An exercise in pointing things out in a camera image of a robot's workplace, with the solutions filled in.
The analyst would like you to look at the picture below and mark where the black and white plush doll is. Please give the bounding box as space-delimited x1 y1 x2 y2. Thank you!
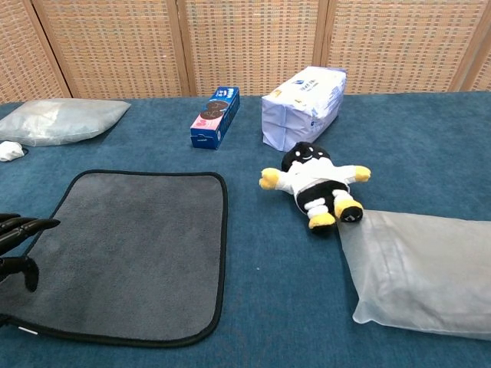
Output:
259 141 372 235

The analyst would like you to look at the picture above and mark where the blue cookie box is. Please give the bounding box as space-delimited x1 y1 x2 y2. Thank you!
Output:
189 86 241 151

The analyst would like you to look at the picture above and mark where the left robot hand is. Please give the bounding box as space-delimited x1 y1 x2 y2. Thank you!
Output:
0 213 61 293

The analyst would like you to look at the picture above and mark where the white crumpled cloth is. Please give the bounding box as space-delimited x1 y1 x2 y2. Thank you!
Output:
0 140 26 163

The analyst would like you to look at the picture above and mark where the large translucent grey pillow bag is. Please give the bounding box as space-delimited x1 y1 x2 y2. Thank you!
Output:
337 209 491 342

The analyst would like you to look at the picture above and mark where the small translucent grey pillow bag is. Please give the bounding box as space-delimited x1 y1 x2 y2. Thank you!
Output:
0 98 132 147

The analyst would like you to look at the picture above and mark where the grey and green cloth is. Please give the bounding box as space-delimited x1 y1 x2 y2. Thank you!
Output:
0 169 229 349

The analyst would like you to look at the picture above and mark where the white tissue pack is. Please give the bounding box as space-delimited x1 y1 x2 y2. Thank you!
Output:
261 66 348 153

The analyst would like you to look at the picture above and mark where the woven rattan folding screen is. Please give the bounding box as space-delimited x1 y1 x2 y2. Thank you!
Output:
0 0 491 104

